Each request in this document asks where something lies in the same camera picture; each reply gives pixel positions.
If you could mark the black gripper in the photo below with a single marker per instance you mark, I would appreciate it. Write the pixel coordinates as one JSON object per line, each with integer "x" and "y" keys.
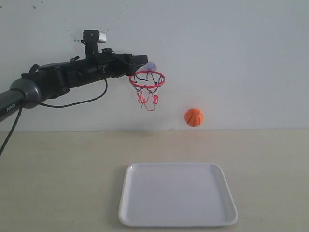
{"x": 114, "y": 65}

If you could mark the small orange basketball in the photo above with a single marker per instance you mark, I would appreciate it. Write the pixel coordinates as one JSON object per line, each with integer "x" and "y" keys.
{"x": 194, "y": 117}

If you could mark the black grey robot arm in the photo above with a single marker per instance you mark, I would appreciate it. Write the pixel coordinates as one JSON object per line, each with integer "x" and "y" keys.
{"x": 54, "y": 80}

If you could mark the red mini basketball hoop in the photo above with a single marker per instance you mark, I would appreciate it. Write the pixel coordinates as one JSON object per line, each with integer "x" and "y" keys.
{"x": 147, "y": 85}

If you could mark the clear suction cup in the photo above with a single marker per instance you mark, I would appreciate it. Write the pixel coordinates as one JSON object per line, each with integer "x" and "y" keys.
{"x": 150, "y": 66}

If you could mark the white plastic tray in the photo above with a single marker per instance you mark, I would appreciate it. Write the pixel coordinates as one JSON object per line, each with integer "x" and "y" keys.
{"x": 176, "y": 195}

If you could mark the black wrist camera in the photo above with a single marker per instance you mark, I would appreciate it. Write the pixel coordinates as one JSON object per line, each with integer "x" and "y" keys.
{"x": 90, "y": 39}

